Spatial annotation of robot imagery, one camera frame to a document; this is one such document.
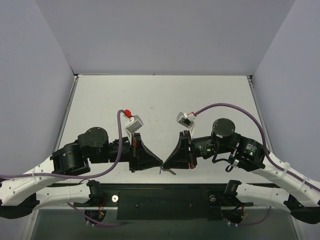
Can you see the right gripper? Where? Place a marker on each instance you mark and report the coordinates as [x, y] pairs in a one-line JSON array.
[[190, 150]]

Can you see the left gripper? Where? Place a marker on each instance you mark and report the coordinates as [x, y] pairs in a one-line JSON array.
[[135, 153]]

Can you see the silver key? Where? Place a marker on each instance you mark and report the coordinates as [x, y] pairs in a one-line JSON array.
[[168, 171]]

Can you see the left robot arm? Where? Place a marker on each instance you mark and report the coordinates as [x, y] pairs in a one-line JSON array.
[[20, 196]]

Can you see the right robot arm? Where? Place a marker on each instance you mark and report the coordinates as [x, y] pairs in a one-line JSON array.
[[293, 193]]

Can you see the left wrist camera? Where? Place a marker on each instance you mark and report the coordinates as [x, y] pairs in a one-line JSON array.
[[132, 125]]

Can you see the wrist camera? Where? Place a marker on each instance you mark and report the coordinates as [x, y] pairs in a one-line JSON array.
[[187, 120], [132, 125]]

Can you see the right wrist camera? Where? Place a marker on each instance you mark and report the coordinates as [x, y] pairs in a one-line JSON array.
[[187, 120]]

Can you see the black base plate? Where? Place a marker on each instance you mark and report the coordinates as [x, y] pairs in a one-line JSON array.
[[181, 201]]

